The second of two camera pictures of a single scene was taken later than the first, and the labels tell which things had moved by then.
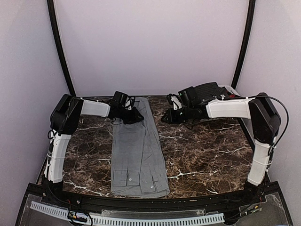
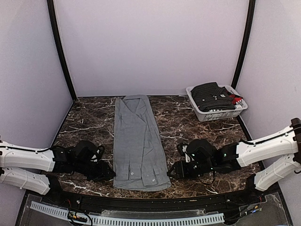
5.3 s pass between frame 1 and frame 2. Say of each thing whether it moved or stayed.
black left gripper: moved
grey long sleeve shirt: moved
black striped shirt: stayed
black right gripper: moved
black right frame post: stayed
